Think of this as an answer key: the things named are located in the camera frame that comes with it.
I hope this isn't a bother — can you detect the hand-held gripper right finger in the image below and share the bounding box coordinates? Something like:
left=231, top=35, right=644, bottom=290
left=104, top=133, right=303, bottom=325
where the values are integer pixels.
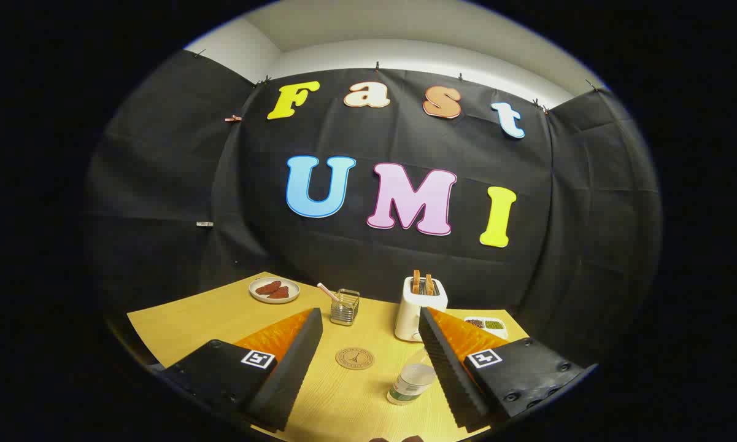
left=419, top=306, right=599, bottom=432

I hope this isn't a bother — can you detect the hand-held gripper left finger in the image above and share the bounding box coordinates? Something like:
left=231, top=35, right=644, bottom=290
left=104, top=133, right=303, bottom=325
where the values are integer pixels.
left=157, top=307, right=324, bottom=432

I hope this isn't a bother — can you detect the clear plastic juice bottle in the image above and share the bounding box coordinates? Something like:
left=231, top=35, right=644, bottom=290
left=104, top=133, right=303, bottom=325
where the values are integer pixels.
left=387, top=347, right=438, bottom=406

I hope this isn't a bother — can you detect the round cork coaster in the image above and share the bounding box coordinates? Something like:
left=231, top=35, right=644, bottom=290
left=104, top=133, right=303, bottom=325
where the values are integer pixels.
left=335, top=347, right=376, bottom=371

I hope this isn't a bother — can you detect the white divided grain dish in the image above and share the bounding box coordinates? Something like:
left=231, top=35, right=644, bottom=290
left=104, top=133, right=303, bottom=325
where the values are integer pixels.
left=464, top=316, right=509, bottom=340

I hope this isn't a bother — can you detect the white toaster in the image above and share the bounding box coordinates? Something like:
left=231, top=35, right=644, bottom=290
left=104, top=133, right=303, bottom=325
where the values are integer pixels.
left=394, top=276, right=449, bottom=343

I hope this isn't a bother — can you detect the small white plate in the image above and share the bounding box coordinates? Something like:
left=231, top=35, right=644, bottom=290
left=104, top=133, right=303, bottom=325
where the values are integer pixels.
left=249, top=277, right=301, bottom=304

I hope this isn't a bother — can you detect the wooden table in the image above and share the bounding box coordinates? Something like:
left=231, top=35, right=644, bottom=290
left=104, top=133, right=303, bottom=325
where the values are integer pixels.
left=126, top=272, right=530, bottom=442

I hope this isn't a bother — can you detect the black backdrop cloth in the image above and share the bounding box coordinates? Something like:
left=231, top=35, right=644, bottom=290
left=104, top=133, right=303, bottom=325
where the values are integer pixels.
left=83, top=49, right=663, bottom=369

